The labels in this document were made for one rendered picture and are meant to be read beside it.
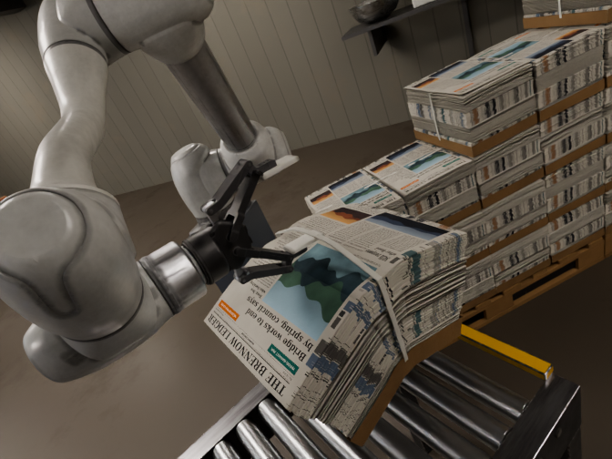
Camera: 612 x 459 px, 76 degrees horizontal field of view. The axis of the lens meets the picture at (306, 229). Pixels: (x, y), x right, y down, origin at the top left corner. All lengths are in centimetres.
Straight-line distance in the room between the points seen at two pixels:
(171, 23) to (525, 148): 132
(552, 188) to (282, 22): 341
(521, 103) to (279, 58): 342
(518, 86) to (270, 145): 89
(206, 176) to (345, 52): 337
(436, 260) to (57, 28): 75
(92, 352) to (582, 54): 171
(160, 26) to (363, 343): 65
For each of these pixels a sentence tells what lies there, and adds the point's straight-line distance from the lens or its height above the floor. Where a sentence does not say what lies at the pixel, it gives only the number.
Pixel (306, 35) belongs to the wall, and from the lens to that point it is 455.
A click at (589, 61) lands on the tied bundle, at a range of 182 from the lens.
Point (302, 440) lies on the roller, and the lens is 91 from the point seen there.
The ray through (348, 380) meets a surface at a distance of 64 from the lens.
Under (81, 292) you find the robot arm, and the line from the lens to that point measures 38.
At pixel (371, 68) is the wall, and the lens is 446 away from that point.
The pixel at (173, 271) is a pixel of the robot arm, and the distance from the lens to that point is 53.
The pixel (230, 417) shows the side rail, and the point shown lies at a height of 80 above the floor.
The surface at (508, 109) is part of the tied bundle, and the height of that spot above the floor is 94.
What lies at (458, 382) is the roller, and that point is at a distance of 90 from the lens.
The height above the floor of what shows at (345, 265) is 115.
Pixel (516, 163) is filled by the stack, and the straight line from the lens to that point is 171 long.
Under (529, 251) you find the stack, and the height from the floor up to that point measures 28.
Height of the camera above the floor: 153
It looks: 29 degrees down
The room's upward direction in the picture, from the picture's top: 25 degrees counter-clockwise
